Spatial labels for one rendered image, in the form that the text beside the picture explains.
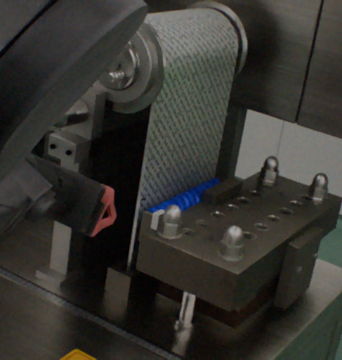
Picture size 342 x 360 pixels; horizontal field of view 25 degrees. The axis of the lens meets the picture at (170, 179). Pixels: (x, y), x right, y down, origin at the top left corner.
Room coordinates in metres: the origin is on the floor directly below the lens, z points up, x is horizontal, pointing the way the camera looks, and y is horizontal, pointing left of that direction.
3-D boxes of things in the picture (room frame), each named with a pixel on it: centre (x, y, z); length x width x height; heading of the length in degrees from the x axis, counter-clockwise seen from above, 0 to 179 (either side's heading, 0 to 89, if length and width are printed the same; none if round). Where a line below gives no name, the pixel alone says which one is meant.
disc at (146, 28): (1.10, 0.10, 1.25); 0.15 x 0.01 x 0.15; 61
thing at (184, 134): (1.17, -0.02, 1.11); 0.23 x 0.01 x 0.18; 151
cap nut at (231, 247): (0.98, -0.10, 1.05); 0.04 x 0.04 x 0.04
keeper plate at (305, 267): (1.11, -0.23, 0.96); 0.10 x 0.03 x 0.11; 151
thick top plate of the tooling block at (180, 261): (1.14, -0.14, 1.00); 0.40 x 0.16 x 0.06; 151
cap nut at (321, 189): (1.26, -0.26, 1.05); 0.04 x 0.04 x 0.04
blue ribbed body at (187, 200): (1.16, -0.03, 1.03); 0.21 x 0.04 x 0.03; 151
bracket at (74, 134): (1.07, 0.15, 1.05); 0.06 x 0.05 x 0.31; 151
